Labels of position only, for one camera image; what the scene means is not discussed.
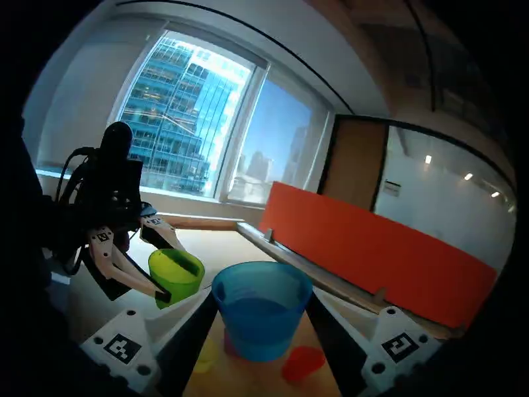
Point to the green plastic cup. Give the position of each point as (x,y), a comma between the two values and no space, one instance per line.
(175,281)

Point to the red plastic cup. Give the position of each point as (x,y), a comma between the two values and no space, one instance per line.
(303,364)

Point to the blue plastic cup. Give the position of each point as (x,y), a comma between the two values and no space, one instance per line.
(260,322)

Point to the red desk screen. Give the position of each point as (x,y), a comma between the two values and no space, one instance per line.
(372,256)

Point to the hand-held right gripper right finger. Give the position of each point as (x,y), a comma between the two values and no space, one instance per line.
(384,331)

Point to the yellow plastic cup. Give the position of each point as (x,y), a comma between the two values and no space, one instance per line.
(206,353)

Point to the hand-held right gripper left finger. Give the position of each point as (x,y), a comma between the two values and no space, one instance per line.
(136,331)

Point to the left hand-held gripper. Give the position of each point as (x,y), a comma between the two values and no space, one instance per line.
(111,182)

